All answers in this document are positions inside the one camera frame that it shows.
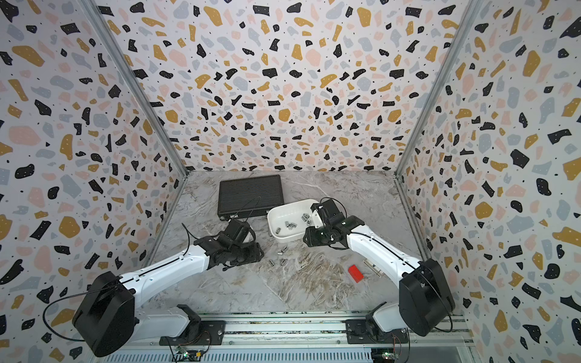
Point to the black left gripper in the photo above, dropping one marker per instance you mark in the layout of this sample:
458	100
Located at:
256	255

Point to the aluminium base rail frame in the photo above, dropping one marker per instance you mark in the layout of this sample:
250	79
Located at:
313	337

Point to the aluminium corner post right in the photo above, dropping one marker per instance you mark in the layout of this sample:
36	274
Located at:
466	22

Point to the small printed card box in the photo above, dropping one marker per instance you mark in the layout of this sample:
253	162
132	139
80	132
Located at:
373	267

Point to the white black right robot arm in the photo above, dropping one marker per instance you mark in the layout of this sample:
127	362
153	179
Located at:
425	298

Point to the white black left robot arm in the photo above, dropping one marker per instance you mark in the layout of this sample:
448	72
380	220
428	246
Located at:
111	313

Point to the aluminium corner post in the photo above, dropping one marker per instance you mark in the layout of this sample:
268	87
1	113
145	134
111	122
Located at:
466	22
90	9

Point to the red plastic block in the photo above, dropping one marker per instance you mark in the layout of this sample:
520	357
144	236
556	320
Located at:
356	274

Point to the aluminium corner post left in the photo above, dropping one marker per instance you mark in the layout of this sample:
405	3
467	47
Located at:
90	9

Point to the white plastic storage box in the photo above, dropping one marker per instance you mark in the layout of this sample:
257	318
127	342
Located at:
293	213

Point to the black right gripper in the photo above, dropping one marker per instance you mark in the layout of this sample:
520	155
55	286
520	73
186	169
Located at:
309	239

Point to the black ribbed tool case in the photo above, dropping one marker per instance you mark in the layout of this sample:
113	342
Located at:
249	197

